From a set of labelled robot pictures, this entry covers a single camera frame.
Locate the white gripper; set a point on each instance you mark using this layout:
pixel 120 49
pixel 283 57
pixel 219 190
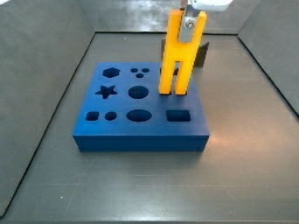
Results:
pixel 189 11

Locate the yellow double-square peg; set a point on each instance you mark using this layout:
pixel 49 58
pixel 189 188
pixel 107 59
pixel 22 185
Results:
pixel 179 52

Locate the blue shape-sorting block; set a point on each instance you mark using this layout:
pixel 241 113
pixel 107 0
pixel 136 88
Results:
pixel 127 117

